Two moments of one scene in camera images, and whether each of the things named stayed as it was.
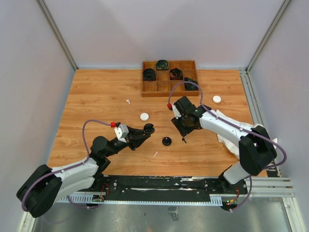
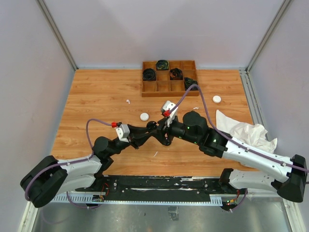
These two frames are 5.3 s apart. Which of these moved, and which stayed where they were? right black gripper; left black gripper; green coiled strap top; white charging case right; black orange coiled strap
Moved: right black gripper
Stayed: black orange coiled strap; green coiled strap top; white charging case right; left black gripper
